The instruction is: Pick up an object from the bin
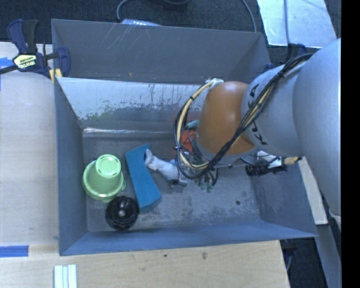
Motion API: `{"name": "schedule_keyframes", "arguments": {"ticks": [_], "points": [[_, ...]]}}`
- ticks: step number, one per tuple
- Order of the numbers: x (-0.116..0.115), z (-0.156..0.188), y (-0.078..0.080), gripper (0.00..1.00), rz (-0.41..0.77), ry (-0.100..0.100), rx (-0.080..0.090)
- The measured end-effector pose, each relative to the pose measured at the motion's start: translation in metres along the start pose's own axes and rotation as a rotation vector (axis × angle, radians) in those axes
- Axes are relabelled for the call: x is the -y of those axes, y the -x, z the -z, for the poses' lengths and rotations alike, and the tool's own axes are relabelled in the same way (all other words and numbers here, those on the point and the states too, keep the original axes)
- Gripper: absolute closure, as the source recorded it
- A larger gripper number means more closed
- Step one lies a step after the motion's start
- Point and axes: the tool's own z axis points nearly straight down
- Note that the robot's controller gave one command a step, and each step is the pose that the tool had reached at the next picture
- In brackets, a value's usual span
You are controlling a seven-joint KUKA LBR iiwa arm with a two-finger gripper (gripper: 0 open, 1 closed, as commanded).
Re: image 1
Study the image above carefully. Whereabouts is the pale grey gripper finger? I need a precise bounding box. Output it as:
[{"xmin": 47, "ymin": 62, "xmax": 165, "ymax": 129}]
[
  {"xmin": 145, "ymin": 148, "xmax": 179, "ymax": 172},
  {"xmin": 148, "ymin": 161, "xmax": 188, "ymax": 188}
]

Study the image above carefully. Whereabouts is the blue sponge block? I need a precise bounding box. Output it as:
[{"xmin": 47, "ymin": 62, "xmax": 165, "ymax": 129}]
[{"xmin": 125, "ymin": 143, "xmax": 163, "ymax": 214}]

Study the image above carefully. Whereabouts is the grey metal bin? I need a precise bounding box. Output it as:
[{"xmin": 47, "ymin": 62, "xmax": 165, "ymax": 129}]
[{"xmin": 50, "ymin": 18, "xmax": 319, "ymax": 257}]

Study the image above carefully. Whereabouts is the green plastic cup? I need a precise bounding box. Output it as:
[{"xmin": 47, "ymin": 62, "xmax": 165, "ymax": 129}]
[{"xmin": 82, "ymin": 154, "xmax": 127, "ymax": 202}]

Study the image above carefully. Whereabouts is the black round ribbed knob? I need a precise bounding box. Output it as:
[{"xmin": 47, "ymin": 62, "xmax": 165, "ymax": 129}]
[{"xmin": 104, "ymin": 195, "xmax": 140, "ymax": 231}]

